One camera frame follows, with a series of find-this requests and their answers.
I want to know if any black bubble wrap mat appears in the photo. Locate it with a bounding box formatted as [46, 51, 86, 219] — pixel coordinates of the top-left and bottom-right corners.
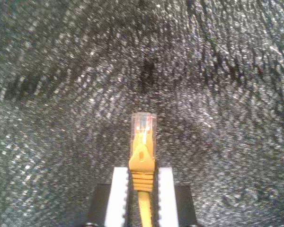
[0, 0, 284, 227]

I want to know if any yellow network cable clear plug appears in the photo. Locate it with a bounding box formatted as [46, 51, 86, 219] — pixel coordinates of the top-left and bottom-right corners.
[127, 113, 157, 227]

